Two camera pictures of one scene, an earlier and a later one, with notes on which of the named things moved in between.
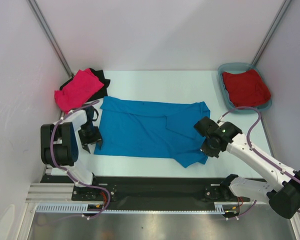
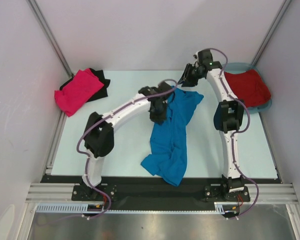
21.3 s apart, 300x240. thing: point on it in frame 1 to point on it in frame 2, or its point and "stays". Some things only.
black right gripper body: (208, 149) to (193, 75)
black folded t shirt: (102, 92) stays
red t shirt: (246, 89) stays
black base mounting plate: (150, 191) stays
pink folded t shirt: (83, 87) stays
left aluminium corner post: (36, 10) stays
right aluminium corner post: (284, 7) stays
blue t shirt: (133, 128) to (168, 157)
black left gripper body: (89, 134) to (158, 114)
